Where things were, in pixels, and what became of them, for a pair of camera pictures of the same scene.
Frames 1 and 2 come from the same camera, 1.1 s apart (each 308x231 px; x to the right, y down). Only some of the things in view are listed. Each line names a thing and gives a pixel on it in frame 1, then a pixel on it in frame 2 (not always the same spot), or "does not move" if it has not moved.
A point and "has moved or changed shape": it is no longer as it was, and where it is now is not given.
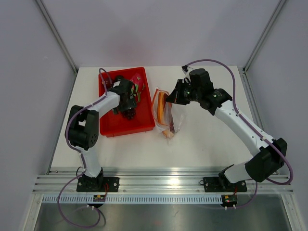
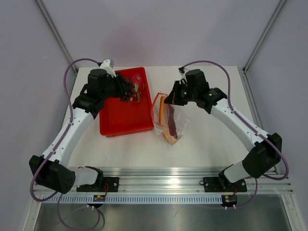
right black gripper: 173,96 does not move
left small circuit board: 99,198 does not move
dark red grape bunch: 129,114 has moved or changed shape
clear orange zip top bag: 168,118 has moved or changed shape
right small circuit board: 229,200 does not move
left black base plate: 110,184 does not move
